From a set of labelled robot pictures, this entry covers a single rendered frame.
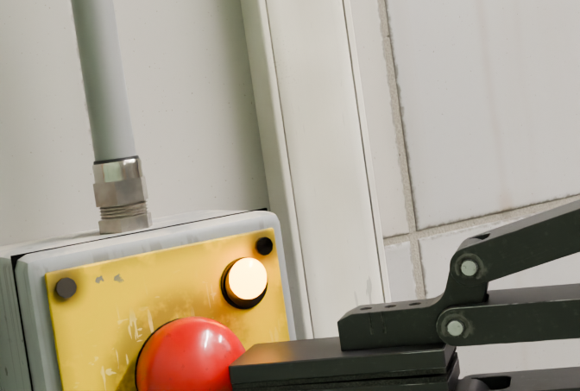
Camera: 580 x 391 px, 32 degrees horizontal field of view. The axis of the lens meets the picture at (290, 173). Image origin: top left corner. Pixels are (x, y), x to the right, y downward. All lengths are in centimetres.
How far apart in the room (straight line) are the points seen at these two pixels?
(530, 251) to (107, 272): 14
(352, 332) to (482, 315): 4
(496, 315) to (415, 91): 22
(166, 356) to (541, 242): 13
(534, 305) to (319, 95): 18
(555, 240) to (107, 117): 17
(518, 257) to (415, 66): 22
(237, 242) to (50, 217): 9
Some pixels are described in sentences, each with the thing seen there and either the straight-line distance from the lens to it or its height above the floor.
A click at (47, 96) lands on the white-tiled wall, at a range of 43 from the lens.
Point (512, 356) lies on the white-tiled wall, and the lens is 55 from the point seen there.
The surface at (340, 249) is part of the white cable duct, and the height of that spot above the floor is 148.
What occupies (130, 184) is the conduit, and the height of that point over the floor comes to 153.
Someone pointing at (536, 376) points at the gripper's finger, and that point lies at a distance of 34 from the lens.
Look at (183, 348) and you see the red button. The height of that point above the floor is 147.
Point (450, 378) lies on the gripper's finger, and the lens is 32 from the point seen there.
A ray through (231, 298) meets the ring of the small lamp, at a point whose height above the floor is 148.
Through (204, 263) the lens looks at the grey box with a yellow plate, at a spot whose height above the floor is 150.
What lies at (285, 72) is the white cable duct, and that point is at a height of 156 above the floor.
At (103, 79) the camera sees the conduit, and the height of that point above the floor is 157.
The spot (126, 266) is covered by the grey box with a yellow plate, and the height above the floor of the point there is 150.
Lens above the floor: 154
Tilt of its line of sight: 3 degrees down
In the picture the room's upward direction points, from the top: 8 degrees counter-clockwise
